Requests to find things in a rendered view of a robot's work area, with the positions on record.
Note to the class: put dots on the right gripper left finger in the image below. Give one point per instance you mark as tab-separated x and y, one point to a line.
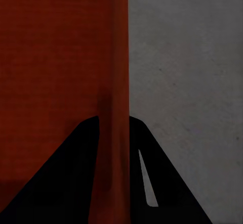
60	192

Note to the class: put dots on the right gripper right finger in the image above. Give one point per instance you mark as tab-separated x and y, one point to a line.
176	203

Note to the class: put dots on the storage box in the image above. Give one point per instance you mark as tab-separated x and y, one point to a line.
63	62

